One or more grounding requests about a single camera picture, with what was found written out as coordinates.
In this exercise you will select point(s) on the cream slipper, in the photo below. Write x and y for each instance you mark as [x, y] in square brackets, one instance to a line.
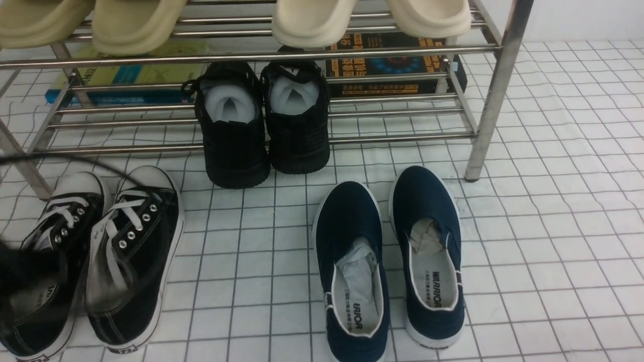
[432, 19]
[311, 24]

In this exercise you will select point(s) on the navy slip-on shoe, right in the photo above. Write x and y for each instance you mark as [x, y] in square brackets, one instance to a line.
[425, 219]

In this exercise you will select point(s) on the black box with print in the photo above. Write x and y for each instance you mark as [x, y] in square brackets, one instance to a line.
[387, 65]

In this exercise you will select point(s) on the green and blue box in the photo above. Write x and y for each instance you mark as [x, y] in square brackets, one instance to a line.
[144, 74]

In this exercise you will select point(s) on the black mesh shoe, right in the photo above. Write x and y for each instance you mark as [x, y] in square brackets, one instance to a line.
[296, 102]

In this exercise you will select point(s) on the khaki slipper, far left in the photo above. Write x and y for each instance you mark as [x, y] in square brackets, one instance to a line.
[30, 24]

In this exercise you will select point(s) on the cream slipper, far right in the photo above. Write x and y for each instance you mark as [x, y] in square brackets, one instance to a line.
[432, 19]

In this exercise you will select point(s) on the navy slip-on shoe, left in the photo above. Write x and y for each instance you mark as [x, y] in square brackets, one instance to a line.
[347, 233]

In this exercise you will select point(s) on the black lace-up sneaker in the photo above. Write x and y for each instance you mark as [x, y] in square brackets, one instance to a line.
[131, 249]
[76, 205]

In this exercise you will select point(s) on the white grid floor mat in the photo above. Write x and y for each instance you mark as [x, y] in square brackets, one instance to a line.
[551, 233]

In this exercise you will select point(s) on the steel shoe rack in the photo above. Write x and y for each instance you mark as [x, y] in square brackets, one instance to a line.
[74, 96]

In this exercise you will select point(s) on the navy slip-on shoe, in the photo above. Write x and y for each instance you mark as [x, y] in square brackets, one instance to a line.
[347, 233]
[425, 219]

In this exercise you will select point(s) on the black mesh shoe, left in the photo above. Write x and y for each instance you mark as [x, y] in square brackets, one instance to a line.
[228, 106]

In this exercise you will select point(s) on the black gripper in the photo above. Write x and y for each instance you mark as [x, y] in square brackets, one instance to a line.
[20, 281]

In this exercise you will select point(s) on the khaki slipper, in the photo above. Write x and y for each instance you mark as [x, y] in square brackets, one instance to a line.
[133, 27]
[30, 24]

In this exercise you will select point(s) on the black mesh shoe, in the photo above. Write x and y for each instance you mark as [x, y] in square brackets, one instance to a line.
[296, 102]
[228, 106]

